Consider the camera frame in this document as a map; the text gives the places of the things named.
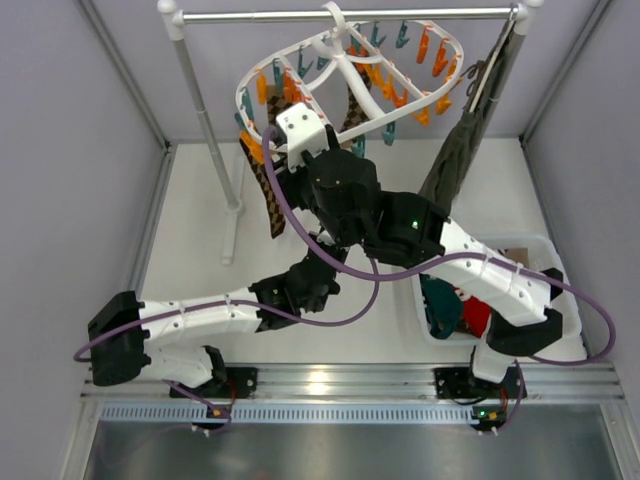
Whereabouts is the white round clip hanger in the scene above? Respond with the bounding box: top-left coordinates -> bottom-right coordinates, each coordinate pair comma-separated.
235,1 -> 464,156

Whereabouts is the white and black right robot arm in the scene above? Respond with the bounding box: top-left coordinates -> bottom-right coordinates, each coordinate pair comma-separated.
293,148 -> 564,384

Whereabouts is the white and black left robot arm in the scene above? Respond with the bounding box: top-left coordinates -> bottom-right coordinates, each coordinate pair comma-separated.
88,250 -> 340,389

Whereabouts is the white and steel clothes rack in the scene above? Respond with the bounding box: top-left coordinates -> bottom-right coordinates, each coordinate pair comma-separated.
157,1 -> 542,266

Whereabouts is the teal green sock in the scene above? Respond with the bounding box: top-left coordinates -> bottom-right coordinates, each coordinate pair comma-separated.
420,275 -> 463,340

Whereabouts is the red santa sock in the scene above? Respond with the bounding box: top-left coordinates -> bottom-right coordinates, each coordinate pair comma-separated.
462,297 -> 491,338

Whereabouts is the white plastic laundry basket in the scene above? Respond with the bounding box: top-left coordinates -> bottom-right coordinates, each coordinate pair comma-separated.
411,233 -> 582,347

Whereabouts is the olive green hanging garment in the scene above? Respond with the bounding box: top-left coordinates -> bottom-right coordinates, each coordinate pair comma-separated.
418,21 -> 514,214

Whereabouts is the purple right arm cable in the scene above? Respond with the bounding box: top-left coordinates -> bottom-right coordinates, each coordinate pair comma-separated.
262,124 -> 617,366

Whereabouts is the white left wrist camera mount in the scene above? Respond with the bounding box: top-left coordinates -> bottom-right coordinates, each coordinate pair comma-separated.
276,103 -> 328,172

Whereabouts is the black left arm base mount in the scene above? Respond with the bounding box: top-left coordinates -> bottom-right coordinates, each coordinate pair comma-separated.
180,367 -> 259,400

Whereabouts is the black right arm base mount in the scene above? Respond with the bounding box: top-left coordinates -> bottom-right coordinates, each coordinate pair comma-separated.
433,366 -> 523,405

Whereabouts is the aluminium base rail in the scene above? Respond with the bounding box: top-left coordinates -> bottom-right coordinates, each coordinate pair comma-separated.
82,363 -> 626,401

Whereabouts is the grey slotted cable duct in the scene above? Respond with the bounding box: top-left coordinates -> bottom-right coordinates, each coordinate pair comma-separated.
100,402 -> 500,425

